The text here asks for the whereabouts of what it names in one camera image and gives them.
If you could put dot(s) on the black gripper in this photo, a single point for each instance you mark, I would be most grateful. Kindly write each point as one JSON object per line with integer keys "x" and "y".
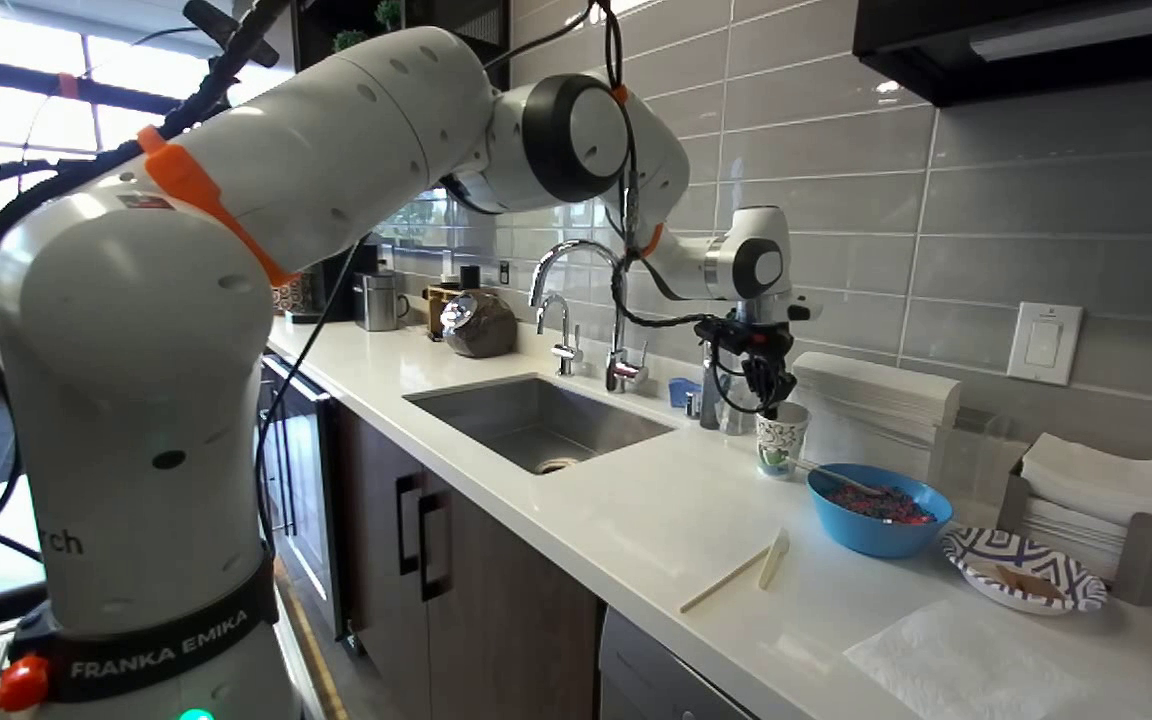
{"x": 767, "y": 345}

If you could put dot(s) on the colourful small beads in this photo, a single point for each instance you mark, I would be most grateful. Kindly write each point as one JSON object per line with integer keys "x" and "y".
{"x": 877, "y": 504}

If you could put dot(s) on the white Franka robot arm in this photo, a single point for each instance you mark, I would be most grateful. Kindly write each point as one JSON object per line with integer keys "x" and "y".
{"x": 139, "y": 402}

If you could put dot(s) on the blue plastic bowl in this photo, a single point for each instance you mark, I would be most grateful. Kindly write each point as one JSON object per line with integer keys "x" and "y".
{"x": 870, "y": 537}

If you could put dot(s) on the folded white paper towels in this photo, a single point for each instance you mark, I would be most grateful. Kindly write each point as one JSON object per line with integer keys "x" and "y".
{"x": 881, "y": 393}

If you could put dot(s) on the tall chrome faucet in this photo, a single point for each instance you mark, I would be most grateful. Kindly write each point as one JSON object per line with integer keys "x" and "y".
{"x": 622, "y": 370}

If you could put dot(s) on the short wooden chopstick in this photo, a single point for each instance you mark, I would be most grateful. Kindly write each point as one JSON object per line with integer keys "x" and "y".
{"x": 772, "y": 560}

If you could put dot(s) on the long wooden chopstick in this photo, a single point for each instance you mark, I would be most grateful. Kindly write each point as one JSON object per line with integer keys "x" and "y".
{"x": 729, "y": 579}

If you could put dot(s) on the small chrome faucet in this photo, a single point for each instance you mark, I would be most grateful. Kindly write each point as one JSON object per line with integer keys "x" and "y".
{"x": 561, "y": 352}

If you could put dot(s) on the clear acrylic towel holder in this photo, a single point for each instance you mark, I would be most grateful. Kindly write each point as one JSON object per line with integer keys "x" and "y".
{"x": 980, "y": 465}

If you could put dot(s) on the round sink drain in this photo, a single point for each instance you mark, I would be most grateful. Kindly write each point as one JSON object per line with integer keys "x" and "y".
{"x": 555, "y": 465}

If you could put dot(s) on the stainless steel sink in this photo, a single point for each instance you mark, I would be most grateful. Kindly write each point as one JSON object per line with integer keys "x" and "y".
{"x": 523, "y": 423}

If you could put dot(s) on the kettle on counter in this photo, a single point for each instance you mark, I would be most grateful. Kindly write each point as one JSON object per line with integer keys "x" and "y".
{"x": 483, "y": 325}

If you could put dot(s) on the patterned paper plate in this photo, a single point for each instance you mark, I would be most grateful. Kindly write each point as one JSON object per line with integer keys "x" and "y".
{"x": 1021, "y": 572}

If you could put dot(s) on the white napkin stack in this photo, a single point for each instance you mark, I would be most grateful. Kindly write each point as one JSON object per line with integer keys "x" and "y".
{"x": 1091, "y": 483}

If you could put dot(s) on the white paper towel sheet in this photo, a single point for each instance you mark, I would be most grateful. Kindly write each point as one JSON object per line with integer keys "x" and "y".
{"x": 963, "y": 663}

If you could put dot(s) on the brown wooden cabinet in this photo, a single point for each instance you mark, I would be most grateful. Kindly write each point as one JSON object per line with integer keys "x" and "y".
{"x": 510, "y": 627}

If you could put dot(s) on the black range hood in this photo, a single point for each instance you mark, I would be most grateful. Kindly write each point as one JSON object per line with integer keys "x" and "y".
{"x": 922, "y": 53}

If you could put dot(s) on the metal canister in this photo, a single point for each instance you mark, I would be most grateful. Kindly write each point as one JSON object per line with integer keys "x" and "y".
{"x": 383, "y": 304}

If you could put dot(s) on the black coffee maker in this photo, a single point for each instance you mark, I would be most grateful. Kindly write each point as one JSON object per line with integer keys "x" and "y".
{"x": 330, "y": 284}

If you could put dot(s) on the black built-in appliance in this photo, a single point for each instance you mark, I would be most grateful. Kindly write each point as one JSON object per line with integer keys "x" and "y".
{"x": 303, "y": 494}

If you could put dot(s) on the red round button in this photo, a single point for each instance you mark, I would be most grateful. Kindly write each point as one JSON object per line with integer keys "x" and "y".
{"x": 23, "y": 682}

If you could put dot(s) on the white light switch plate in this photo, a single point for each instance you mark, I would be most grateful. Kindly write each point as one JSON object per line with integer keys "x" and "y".
{"x": 1041, "y": 345}

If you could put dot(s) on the black wall shelf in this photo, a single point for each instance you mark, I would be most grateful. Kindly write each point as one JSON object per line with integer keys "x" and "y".
{"x": 471, "y": 21}

